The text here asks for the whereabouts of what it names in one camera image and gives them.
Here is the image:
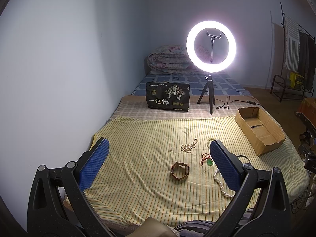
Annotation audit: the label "red cord jade pendant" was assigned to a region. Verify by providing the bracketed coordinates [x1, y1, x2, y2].
[200, 153, 213, 166]

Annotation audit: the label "thick braided pearl necklace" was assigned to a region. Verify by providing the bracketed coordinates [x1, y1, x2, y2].
[207, 137, 235, 198]

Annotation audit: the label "thin pearl necklace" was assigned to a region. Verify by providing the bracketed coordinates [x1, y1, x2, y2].
[180, 138, 199, 154]

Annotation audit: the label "thin blue bangle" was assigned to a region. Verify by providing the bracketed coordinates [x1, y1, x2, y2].
[237, 155, 251, 164]

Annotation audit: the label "brown cardboard box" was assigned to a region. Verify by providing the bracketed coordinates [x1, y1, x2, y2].
[235, 106, 286, 156]

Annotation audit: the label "yellow striped cloth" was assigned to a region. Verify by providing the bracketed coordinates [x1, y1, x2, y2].
[84, 116, 309, 227]

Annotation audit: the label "beige checkered blanket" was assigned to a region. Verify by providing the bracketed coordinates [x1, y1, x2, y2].
[108, 94, 262, 124]

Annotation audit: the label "blue patterned bed sheet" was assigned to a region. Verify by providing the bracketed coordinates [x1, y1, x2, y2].
[132, 72, 251, 96]

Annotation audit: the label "yellow black box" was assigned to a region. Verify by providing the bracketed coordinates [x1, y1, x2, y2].
[288, 71, 304, 89]

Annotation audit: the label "black tripod stand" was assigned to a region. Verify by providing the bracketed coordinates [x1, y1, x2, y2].
[197, 74, 215, 115]

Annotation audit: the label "black clothes rack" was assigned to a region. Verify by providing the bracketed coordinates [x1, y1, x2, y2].
[270, 5, 315, 103]

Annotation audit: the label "black snack bag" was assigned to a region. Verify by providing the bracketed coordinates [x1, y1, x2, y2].
[146, 82, 190, 112]

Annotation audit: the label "dark hanging clothes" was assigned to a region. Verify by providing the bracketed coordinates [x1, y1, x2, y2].
[298, 32, 315, 89]

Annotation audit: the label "white striped towel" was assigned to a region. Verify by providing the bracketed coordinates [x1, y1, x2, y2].
[284, 14, 300, 72]

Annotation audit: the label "folded floral quilt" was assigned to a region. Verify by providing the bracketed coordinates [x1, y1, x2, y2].
[147, 44, 199, 74]

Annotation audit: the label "black power cable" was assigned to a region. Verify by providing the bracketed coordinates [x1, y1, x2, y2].
[216, 95, 260, 111]

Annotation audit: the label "white ring light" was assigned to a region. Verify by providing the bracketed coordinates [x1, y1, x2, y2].
[186, 20, 237, 74]

